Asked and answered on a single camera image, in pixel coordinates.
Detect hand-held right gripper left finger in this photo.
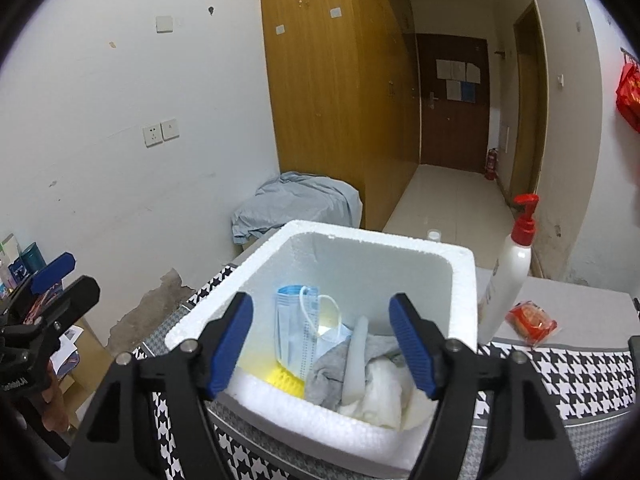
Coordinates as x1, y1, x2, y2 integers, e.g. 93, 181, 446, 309
65, 291, 255, 480

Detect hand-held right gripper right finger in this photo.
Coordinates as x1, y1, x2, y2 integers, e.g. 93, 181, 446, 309
389, 292, 581, 480

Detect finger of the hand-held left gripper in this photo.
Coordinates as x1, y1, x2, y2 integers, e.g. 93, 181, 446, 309
20, 276, 101, 356
7, 253, 77, 307

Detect white cloth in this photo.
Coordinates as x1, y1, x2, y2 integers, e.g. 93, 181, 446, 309
336, 357, 436, 431

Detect light grey sock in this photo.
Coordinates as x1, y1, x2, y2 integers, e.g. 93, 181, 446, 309
342, 316, 401, 403

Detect yellow foam net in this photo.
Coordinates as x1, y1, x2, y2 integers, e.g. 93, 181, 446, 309
265, 360, 307, 400

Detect blue face mask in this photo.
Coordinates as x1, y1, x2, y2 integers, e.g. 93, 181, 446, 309
274, 284, 351, 378

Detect white foam box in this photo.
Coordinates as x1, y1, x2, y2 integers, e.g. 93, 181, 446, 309
165, 219, 476, 478

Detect person's left hand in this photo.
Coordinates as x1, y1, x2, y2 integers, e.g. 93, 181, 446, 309
42, 359, 71, 434

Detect teal box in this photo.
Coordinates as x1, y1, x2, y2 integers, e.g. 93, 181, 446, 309
20, 242, 47, 275

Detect cardboard box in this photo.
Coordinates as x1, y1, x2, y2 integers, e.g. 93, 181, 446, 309
50, 317, 118, 431

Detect white lotion pump bottle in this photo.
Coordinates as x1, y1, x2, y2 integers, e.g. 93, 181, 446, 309
477, 193, 540, 343

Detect red snack packet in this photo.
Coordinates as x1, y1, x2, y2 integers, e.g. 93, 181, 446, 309
505, 300, 558, 348

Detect light blue bedsheet pile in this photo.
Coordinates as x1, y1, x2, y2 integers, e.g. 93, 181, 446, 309
231, 171, 363, 246

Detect houndstooth table cloth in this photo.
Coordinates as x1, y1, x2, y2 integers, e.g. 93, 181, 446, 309
135, 260, 640, 480

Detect dark brown door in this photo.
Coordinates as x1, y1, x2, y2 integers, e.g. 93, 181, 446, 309
415, 33, 490, 173

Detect light wooden side door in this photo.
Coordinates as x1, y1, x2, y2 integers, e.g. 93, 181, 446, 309
510, 0, 547, 261

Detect wooden wardrobe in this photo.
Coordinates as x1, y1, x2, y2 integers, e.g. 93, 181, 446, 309
258, 0, 421, 231

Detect large white paper notice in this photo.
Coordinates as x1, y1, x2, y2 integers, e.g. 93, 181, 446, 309
436, 59, 466, 81

